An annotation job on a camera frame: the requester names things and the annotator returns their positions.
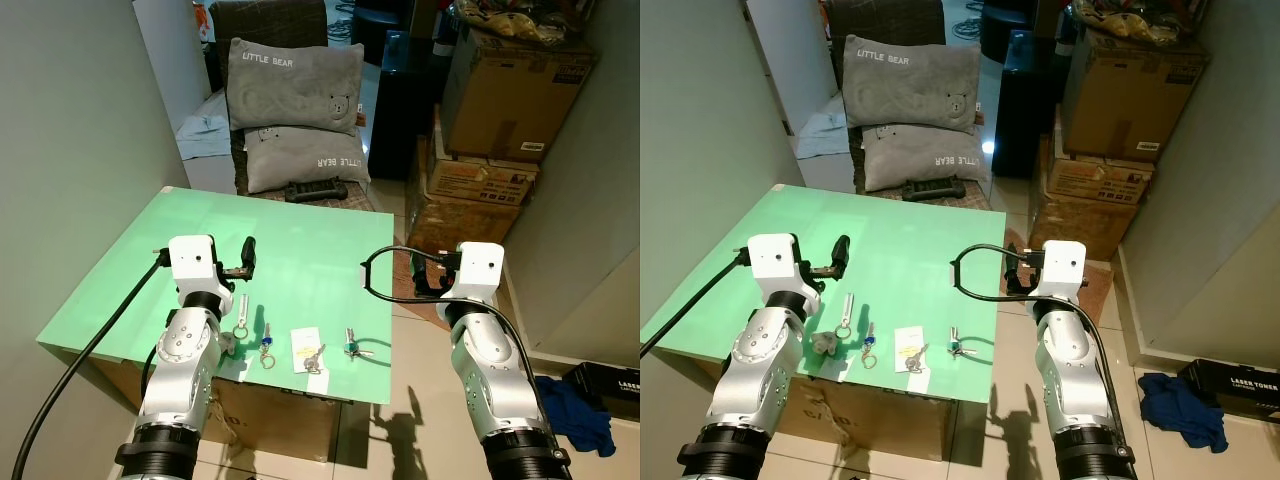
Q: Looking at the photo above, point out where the brown worn cardboard box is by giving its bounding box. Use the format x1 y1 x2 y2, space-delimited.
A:
1028 140 1141 261
405 140 526 256

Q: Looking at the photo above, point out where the black power strip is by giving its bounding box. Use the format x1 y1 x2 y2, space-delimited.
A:
902 177 968 201
285 178 349 203

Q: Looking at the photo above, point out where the white paper card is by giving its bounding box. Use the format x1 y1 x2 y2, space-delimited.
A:
289 327 328 374
893 326 931 374

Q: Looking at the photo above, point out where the orange printed cardboard box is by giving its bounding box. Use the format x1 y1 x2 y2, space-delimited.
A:
425 105 541 208
1045 110 1156 206

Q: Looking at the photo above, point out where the grey Little Bear pillow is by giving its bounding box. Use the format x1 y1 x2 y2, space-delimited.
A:
225 38 366 136
842 35 983 136
243 125 371 194
860 125 991 193

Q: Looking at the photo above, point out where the light blue cloth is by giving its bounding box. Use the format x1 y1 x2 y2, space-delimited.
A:
178 115 233 161
795 110 851 161

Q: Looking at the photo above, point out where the white cabinet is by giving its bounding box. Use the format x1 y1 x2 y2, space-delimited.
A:
1115 0 1280 371
497 0 641 376

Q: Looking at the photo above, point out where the cardboard box table base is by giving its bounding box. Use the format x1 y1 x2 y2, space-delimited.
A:
700 355 936 466
90 355 341 466

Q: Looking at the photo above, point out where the black speaker box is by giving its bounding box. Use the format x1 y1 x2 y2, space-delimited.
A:
368 30 451 181
992 30 1066 179

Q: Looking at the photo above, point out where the dark blue cloth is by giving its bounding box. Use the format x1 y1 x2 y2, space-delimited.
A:
535 375 616 458
1138 372 1229 453

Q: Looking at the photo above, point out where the large plain cardboard box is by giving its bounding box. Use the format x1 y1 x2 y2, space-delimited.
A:
1060 30 1209 164
440 25 599 164

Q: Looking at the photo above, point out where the black laser toner box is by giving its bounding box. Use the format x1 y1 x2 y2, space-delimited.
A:
1178 358 1280 421
562 362 641 421

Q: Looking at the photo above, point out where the brown wicker chair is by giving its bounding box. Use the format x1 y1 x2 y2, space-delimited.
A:
822 0 996 209
207 0 379 211

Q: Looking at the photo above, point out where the floral patterned cloth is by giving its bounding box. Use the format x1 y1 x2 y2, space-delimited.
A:
1070 0 1181 46
452 0 576 46

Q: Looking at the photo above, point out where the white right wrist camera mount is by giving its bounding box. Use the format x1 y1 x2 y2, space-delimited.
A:
1033 241 1088 301
447 242 505 301

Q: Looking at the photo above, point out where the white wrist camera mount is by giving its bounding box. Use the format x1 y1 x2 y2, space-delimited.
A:
1033 241 1088 301
168 235 221 293
447 242 505 301
747 233 804 296

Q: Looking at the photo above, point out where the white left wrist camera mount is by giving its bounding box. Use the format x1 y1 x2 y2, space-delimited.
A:
168 235 221 293
747 233 804 296

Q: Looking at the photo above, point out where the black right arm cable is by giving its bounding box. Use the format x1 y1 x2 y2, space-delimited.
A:
360 245 549 426
949 243 1126 426

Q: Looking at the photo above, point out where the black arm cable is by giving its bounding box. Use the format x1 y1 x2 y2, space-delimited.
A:
949 243 1126 426
360 245 549 426
8 250 171 480
640 250 751 361

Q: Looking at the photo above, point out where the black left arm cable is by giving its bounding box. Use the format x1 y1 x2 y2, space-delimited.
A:
640 250 751 361
8 250 171 480

